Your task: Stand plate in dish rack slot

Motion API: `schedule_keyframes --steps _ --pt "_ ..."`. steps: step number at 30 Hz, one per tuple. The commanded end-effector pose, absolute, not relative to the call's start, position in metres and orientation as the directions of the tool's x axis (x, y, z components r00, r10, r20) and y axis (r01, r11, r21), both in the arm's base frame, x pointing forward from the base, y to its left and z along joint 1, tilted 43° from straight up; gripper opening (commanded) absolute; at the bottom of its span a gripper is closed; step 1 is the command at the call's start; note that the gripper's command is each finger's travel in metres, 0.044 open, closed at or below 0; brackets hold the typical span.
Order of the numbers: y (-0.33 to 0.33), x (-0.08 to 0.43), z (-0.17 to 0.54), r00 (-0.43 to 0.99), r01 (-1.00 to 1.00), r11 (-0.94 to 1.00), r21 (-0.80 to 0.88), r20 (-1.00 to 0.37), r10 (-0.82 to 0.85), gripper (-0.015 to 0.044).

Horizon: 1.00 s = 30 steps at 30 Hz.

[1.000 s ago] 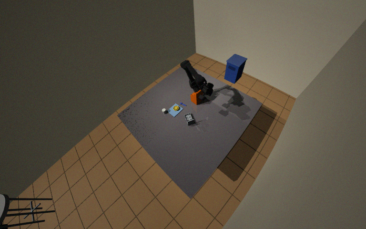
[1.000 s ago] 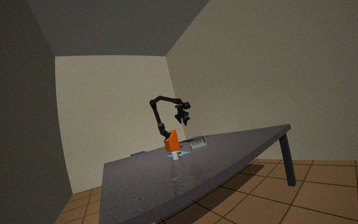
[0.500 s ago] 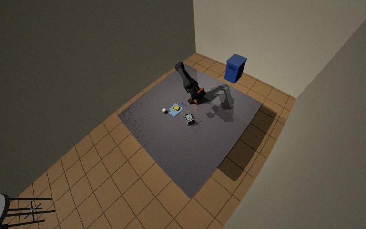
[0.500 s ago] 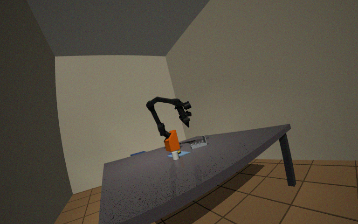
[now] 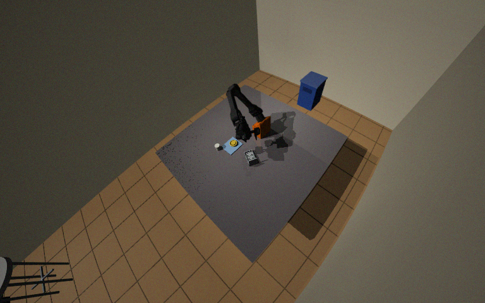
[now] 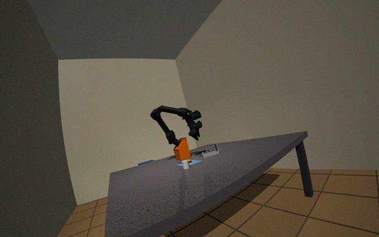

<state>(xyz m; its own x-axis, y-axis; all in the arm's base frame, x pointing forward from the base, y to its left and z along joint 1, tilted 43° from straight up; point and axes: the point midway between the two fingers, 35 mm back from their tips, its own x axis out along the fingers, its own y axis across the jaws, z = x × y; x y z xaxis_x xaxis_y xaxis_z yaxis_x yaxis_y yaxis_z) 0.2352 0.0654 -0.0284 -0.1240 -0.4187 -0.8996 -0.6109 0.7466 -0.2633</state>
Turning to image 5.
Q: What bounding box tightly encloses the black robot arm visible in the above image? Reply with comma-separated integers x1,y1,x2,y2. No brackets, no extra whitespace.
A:
226,84,266,141

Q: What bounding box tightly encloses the light blue square mat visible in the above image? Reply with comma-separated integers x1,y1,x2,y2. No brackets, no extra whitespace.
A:
221,137,243,155

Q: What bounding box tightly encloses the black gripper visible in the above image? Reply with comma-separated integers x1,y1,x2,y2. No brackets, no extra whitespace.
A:
236,125,260,141

